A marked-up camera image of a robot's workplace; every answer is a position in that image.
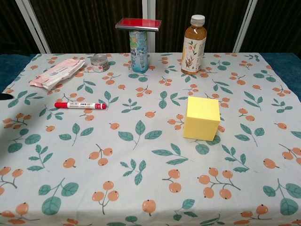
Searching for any yellow cube block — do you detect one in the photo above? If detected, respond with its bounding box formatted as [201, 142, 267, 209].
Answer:
[182, 96, 222, 142]

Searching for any dark ribbed partition panel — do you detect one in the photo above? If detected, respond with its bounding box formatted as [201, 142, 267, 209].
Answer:
[150, 0, 251, 54]
[239, 0, 301, 54]
[29, 0, 145, 55]
[0, 0, 42, 56]

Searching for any flat red box silver rim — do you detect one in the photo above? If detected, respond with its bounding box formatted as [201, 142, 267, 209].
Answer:
[115, 17, 163, 33]

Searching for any amber tea bottle white cap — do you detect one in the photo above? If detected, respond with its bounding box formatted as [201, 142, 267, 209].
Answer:
[180, 14, 208, 76]

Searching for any grey partition frame post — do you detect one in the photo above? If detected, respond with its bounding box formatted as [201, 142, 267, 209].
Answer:
[22, 0, 51, 54]
[142, 0, 158, 54]
[232, 0, 257, 53]

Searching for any floral fruit print tablecloth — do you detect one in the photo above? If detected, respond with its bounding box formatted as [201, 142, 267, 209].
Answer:
[0, 52, 301, 226]

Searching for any small clear round jar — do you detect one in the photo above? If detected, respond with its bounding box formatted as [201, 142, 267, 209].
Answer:
[90, 54, 110, 73]

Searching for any red and white marker pen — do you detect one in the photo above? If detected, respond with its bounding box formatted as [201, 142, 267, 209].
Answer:
[54, 101, 109, 111]

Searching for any blue green drink can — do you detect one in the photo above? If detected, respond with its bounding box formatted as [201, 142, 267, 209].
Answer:
[128, 29, 150, 73]

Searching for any pink white wet wipes pack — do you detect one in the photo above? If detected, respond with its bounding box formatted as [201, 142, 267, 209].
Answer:
[29, 58, 86, 91]

